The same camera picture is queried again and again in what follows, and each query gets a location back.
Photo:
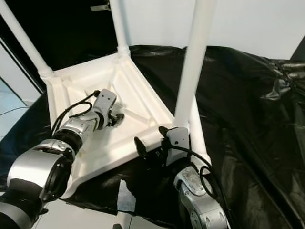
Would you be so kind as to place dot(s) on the black table cloth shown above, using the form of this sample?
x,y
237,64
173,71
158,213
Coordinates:
x,y
257,143

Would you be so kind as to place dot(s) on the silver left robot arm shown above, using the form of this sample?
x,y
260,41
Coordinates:
x,y
38,171

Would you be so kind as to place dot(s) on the black door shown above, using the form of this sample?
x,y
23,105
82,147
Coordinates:
x,y
62,38

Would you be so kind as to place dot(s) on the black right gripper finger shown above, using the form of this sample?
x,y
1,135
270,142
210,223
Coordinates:
x,y
164,131
139,145

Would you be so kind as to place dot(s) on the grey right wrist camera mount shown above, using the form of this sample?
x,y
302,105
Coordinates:
x,y
178,140

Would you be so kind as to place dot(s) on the white plastic table leg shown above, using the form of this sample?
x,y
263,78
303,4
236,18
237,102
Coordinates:
x,y
28,45
195,52
199,138
119,26

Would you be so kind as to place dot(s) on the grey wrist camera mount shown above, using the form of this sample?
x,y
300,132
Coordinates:
x,y
178,140
106,100

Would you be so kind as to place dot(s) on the white plastic table top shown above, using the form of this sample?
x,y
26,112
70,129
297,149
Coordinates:
x,y
124,81

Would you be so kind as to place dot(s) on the dark grey frame post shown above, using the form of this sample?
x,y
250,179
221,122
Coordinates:
x,y
298,50

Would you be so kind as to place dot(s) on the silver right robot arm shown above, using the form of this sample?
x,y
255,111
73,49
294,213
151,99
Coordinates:
x,y
200,200

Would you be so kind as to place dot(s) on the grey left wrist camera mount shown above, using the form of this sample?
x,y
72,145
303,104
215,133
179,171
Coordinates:
x,y
106,100

